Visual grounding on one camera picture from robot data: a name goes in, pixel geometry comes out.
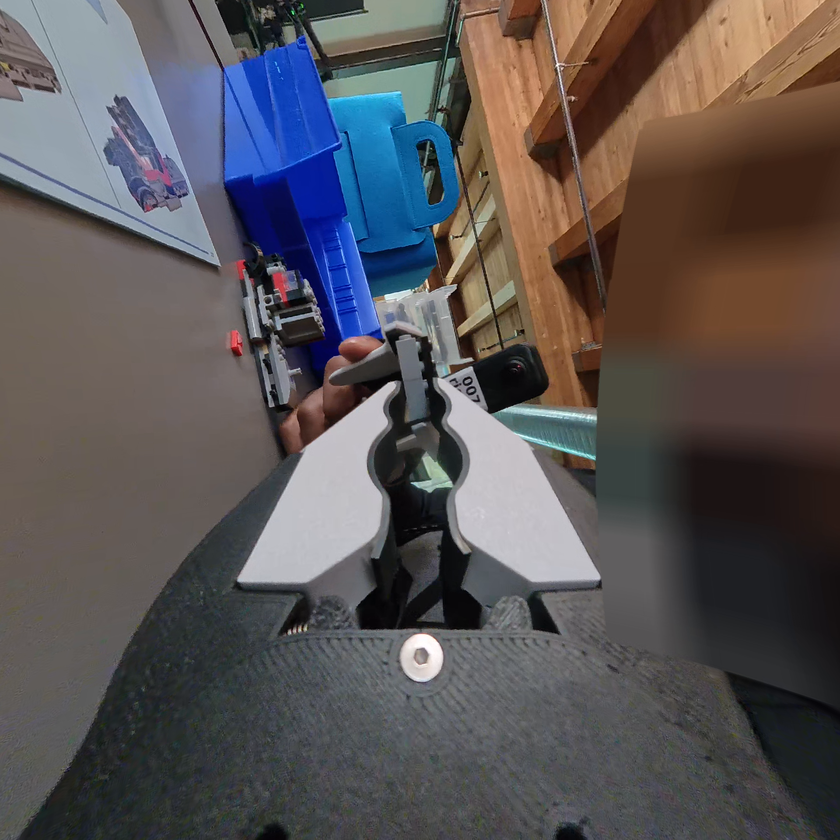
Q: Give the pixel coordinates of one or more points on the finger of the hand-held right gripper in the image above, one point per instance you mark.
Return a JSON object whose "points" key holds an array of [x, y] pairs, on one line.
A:
{"points": [[401, 328], [361, 372]]}

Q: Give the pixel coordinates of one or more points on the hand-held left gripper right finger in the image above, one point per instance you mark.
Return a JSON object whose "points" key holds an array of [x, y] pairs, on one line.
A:
{"points": [[525, 518]]}

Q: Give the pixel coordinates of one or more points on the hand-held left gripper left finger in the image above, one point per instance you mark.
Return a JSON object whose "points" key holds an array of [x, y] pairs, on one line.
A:
{"points": [[308, 518]]}

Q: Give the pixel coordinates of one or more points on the grey toy brick assembly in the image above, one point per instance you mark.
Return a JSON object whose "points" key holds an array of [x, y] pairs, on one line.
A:
{"points": [[411, 377]]}

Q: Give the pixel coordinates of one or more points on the brown desk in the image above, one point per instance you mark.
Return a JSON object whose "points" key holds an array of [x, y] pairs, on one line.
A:
{"points": [[118, 459]]}

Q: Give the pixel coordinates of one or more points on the person's right hand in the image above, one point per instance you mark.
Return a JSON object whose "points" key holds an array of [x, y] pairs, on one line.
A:
{"points": [[328, 407]]}

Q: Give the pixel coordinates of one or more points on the clear plastic container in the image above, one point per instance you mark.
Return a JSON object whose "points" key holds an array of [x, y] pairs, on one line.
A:
{"points": [[433, 315]]}

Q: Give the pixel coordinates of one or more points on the toy brick truck model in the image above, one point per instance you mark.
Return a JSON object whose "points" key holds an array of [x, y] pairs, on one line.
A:
{"points": [[289, 315]]}

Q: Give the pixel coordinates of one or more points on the small red toy brick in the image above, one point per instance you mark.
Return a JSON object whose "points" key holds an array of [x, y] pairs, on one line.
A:
{"points": [[236, 342]]}

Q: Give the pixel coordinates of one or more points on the light blue felt bag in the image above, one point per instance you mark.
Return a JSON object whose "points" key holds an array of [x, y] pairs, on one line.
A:
{"points": [[380, 197]]}

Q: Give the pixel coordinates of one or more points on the blue plastic bin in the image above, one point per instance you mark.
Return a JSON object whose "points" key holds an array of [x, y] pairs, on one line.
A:
{"points": [[282, 164]]}

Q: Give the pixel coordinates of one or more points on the thin metal ceiling pipe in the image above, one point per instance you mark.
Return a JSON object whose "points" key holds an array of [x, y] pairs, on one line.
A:
{"points": [[577, 151]]}

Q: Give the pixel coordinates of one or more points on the person's black jacket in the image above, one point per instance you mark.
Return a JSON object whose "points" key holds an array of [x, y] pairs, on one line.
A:
{"points": [[794, 754]]}

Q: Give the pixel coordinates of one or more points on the toy instruction booklet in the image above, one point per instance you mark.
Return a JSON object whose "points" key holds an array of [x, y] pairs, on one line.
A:
{"points": [[98, 65]]}

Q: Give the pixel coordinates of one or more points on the silver air duct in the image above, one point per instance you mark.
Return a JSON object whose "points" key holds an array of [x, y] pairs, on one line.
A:
{"points": [[558, 433]]}

